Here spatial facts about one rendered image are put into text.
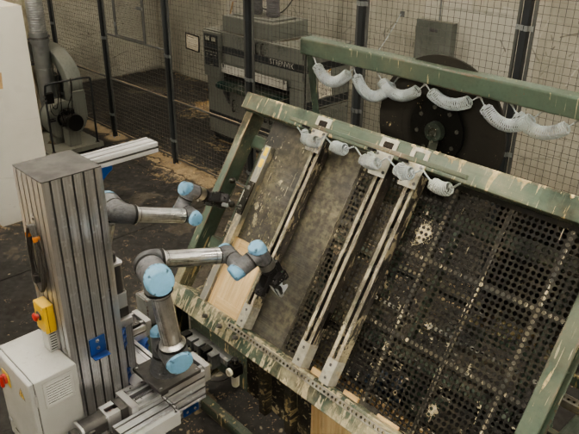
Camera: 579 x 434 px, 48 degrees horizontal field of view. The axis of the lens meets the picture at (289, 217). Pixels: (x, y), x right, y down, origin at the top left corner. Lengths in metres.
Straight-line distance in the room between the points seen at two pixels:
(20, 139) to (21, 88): 0.50
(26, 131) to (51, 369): 4.22
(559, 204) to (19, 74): 5.17
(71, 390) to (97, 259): 0.57
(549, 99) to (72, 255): 2.16
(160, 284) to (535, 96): 1.86
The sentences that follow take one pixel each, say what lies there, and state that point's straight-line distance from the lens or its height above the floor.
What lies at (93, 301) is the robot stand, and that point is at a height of 1.45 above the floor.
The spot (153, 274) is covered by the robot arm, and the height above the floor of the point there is 1.67.
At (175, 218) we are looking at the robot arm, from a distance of 3.30.
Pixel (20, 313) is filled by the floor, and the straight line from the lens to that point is 5.62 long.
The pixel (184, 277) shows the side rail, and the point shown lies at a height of 0.93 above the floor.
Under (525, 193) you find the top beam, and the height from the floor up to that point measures 1.90.
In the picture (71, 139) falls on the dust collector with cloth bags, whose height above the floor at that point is 0.26.
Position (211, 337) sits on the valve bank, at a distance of 3.73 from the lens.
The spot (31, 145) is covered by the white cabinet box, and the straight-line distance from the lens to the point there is 6.91.
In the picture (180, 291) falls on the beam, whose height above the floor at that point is 0.88.
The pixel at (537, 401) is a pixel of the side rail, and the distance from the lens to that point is 2.76.
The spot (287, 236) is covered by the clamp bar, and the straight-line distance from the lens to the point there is 3.46.
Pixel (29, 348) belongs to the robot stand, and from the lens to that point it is 3.06.
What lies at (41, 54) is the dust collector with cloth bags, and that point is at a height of 1.20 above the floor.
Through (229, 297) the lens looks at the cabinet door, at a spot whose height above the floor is 0.96.
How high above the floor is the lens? 2.99
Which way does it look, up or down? 26 degrees down
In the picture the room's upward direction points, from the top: 1 degrees clockwise
